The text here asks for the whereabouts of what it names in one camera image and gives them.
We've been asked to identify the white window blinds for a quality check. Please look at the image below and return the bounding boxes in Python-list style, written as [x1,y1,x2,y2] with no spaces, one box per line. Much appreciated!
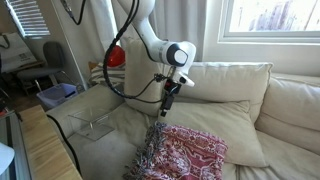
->
[4,0,52,38]

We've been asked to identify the grey white striped cloth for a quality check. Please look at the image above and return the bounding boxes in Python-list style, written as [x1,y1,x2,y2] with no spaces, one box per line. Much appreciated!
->
[88,61,127,88]

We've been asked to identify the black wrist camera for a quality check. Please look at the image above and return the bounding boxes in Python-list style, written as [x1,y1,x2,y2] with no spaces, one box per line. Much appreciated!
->
[153,73,167,83]

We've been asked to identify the black floor cable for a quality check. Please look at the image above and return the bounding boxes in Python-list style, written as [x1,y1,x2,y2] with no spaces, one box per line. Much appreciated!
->
[48,114,83,176]

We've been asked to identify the white slanted pole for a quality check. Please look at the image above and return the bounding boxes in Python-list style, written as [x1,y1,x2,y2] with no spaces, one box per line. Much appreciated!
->
[49,0,88,91]

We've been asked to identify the light wooden table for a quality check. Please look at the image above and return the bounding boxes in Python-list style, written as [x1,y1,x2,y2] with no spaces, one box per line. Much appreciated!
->
[19,104,83,180]

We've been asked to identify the beige fabric sofa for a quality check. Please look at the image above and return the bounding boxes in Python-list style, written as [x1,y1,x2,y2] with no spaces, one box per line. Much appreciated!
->
[46,59,320,180]

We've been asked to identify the clear acrylic stand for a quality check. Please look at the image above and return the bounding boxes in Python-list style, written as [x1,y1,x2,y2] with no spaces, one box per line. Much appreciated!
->
[67,105,116,142]

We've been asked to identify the red patterned fringed blanket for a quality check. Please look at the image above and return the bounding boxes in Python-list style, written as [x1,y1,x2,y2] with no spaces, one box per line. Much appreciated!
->
[122,121,229,180]

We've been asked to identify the beige throw pillow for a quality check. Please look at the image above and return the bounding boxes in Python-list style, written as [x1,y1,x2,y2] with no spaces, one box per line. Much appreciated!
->
[156,99,269,168]
[122,36,171,118]

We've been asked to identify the white curtain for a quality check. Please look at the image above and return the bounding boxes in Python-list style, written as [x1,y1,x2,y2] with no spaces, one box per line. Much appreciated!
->
[51,0,208,89]

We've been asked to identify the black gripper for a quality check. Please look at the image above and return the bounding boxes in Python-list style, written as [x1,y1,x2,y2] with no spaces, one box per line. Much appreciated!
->
[159,78,183,118]

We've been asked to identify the grey office chair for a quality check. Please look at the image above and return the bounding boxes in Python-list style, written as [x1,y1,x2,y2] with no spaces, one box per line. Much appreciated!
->
[15,40,68,96]

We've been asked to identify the lavender plastic bin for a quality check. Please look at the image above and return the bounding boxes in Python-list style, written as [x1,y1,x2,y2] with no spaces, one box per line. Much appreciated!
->
[35,82,79,109]

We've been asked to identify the white window frame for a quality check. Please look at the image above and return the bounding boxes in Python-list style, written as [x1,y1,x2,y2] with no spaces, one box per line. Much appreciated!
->
[218,0,320,44]

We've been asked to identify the red hard hat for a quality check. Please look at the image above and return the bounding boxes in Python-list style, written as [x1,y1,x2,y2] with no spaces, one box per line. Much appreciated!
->
[106,44,127,68]

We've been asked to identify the white dome cap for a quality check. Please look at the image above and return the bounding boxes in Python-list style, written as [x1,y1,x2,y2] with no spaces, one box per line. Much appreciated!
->
[0,142,16,176]

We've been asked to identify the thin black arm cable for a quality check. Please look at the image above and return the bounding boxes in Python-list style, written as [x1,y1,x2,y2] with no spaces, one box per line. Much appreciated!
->
[59,0,88,26]

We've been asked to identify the white printed bag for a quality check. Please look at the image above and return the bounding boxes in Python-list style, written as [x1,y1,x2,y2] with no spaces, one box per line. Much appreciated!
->
[0,32,38,73]

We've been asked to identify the aluminium profile frame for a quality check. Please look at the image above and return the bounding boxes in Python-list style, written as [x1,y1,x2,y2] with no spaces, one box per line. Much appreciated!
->
[0,111,33,180]

